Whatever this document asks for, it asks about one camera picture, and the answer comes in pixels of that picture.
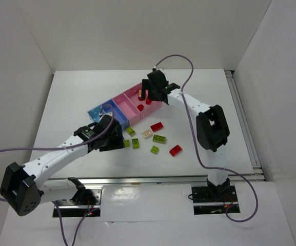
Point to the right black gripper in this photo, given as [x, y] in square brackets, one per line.
[150, 88]

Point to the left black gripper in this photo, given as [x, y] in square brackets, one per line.
[112, 138]

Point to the red curved decorated lego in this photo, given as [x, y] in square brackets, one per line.
[139, 95]

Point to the green 2x2 lego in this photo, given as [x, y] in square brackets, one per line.
[154, 150]
[126, 143]

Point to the red lego with side studs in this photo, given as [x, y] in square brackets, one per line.
[148, 102]

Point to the small red lego brick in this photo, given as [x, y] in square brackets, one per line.
[140, 107]

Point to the red curved lego brick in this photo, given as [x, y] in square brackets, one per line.
[175, 150]

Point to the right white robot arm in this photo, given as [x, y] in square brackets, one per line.
[208, 124]

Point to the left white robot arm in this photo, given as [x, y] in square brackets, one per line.
[26, 186]

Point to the green lego near blue box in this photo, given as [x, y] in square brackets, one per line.
[130, 131]

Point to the dark blue container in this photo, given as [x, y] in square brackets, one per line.
[119, 115]

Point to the green curved lego upside-down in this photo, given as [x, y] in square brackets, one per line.
[135, 143]

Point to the large pink container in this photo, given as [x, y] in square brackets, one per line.
[148, 109]

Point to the light blue container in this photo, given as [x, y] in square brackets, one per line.
[96, 113]

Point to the narrow pink container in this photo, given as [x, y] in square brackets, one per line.
[126, 107]

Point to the white lego brick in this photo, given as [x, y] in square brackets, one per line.
[147, 134]

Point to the red 2x4 lego brick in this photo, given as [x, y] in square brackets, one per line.
[156, 127]

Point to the green 2x4 lego brick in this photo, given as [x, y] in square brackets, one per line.
[159, 139]

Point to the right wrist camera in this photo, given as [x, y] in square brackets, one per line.
[157, 68]

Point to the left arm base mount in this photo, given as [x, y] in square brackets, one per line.
[90, 204]

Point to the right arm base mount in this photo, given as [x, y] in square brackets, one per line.
[204, 203]

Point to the front aluminium rail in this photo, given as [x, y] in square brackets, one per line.
[163, 180]

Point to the aluminium rail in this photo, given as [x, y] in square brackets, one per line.
[163, 180]
[244, 124]

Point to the right side aluminium rail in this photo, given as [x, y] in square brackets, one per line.
[244, 124]

